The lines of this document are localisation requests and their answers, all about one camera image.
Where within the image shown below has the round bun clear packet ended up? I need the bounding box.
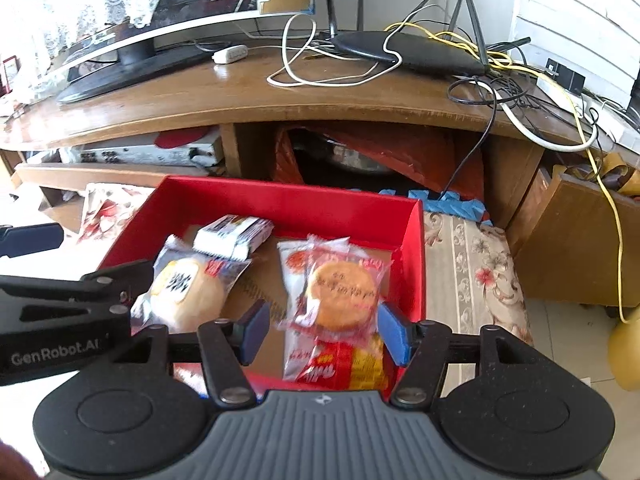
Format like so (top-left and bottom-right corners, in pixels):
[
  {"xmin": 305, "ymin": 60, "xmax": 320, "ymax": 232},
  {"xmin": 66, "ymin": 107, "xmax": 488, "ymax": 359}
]
[{"xmin": 131, "ymin": 235, "xmax": 250, "ymax": 333}]

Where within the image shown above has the red yellow snack packet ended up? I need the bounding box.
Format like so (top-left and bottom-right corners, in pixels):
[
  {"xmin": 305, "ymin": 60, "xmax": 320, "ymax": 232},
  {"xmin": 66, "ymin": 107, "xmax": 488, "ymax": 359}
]
[{"xmin": 275, "ymin": 235, "xmax": 394, "ymax": 394}]

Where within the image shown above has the orange pastry red packet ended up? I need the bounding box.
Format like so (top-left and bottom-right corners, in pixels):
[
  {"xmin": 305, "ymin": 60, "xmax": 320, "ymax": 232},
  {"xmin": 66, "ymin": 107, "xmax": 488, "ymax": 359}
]
[{"xmin": 277, "ymin": 235, "xmax": 390, "ymax": 348}]

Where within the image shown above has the red cardboard box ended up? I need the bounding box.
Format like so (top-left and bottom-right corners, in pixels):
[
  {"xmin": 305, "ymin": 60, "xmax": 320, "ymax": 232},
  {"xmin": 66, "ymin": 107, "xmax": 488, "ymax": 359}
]
[{"xmin": 96, "ymin": 173, "xmax": 428, "ymax": 401}]

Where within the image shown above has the white Kaprons wafer packet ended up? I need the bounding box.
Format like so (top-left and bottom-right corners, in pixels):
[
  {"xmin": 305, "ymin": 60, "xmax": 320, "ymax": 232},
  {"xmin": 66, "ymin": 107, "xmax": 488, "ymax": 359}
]
[{"xmin": 193, "ymin": 214, "xmax": 273, "ymax": 261}]

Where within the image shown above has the blue foam mat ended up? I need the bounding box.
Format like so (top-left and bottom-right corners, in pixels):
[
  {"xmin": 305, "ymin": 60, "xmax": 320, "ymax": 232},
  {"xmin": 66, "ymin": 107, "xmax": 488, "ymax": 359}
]
[{"xmin": 378, "ymin": 188, "xmax": 492, "ymax": 226}]

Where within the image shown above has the silver media player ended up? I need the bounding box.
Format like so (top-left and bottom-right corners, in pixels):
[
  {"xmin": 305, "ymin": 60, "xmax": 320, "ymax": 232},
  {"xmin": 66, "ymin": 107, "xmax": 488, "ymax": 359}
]
[{"xmin": 58, "ymin": 126, "xmax": 224, "ymax": 168}]

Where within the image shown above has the brown cardboard box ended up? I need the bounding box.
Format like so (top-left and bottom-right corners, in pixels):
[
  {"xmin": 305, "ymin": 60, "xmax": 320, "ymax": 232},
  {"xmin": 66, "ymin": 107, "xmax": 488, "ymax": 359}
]
[{"xmin": 506, "ymin": 168, "xmax": 618, "ymax": 308}]

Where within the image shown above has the white small dongle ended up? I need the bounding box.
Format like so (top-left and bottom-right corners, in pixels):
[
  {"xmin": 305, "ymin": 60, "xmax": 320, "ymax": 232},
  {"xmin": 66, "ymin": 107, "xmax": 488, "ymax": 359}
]
[{"xmin": 212, "ymin": 44, "xmax": 248, "ymax": 65}]

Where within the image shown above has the wooden TV stand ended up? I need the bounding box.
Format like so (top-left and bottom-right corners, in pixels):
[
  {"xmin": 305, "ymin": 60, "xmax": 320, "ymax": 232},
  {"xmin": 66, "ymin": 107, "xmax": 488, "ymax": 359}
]
[{"xmin": 0, "ymin": 44, "xmax": 622, "ymax": 233}]

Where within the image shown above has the white power strip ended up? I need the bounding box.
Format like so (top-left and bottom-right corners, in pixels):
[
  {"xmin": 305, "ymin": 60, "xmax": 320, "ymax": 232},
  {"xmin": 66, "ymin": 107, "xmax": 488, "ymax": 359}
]
[{"xmin": 536, "ymin": 65, "xmax": 639, "ymax": 154}]

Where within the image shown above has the black wifi router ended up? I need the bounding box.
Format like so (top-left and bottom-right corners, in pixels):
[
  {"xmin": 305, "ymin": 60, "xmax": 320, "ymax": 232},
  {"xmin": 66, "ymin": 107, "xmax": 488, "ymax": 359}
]
[{"xmin": 326, "ymin": 0, "xmax": 530, "ymax": 77}]

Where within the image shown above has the black monitor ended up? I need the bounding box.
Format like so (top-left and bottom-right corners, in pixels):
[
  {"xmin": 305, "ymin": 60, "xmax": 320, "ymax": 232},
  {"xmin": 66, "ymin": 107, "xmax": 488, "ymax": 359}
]
[{"xmin": 56, "ymin": 0, "xmax": 314, "ymax": 105}]

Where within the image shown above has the yellow cable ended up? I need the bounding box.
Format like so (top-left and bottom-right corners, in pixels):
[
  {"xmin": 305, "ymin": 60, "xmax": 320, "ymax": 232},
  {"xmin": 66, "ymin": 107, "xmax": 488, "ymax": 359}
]
[{"xmin": 383, "ymin": 20, "xmax": 640, "ymax": 326}]

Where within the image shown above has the black cable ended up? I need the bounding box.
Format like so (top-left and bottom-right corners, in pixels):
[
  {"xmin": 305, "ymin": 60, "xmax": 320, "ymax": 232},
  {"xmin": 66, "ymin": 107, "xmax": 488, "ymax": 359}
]
[{"xmin": 437, "ymin": 74, "xmax": 532, "ymax": 196}]

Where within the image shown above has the white cable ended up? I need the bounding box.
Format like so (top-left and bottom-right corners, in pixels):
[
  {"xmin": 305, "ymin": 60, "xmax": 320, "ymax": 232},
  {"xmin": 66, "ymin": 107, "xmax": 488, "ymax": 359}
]
[{"xmin": 264, "ymin": 12, "xmax": 404, "ymax": 89}]

